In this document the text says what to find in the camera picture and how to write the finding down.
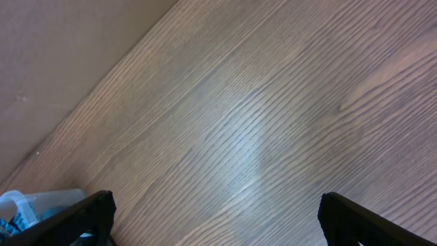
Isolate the clear plastic storage bin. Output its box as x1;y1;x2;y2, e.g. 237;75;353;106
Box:
1;189;87;229

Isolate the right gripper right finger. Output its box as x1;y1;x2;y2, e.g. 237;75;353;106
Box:
318;192;436;246

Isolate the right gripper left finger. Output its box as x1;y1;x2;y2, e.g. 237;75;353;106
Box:
1;190;116;246

